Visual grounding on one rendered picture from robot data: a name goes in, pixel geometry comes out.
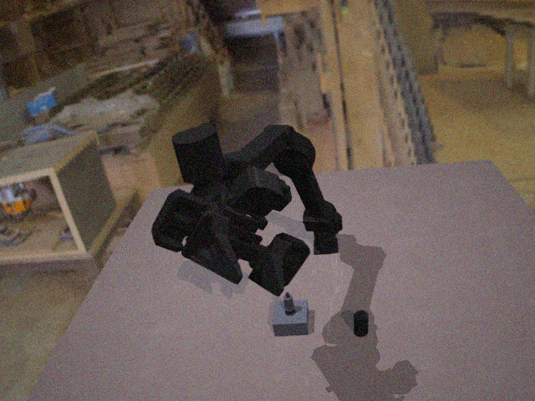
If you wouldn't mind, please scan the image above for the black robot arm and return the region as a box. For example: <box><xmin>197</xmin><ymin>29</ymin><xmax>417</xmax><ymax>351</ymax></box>
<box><xmin>171</xmin><ymin>123</ymin><xmax>342</xmax><ymax>255</ymax></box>

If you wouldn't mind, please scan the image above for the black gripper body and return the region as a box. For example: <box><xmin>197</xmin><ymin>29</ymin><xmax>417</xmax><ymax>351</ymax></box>
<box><xmin>151</xmin><ymin>189</ymin><xmax>310</xmax><ymax>286</ymax></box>

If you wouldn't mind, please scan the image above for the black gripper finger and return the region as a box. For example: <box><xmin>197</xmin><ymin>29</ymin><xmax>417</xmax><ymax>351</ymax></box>
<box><xmin>181</xmin><ymin>211</ymin><xmax>243</xmax><ymax>284</ymax></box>
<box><xmin>248</xmin><ymin>237</ymin><xmax>293</xmax><ymax>297</ymax></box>

